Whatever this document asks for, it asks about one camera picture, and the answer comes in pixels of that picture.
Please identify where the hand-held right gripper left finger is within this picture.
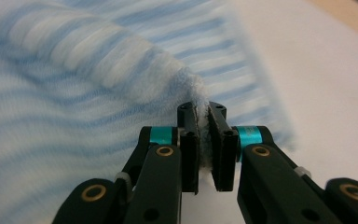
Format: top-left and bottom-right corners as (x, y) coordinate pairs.
(122, 102), (200, 224)

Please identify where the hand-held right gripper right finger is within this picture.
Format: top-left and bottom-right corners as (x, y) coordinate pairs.
(208, 102), (343, 224)

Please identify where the blue striped towel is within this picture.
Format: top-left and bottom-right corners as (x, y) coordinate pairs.
(0, 0), (296, 224)

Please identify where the wooden table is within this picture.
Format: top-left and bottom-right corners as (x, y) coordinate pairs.
(307, 0), (358, 45)

